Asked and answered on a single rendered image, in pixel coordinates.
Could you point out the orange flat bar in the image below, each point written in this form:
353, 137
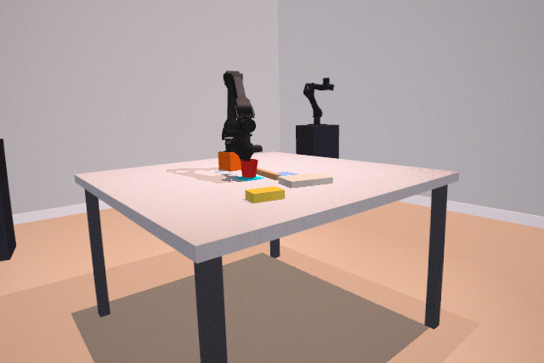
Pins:
268, 174

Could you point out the red cup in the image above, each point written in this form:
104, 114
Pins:
249, 169

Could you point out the yellow rectangular block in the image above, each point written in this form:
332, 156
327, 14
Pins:
265, 194

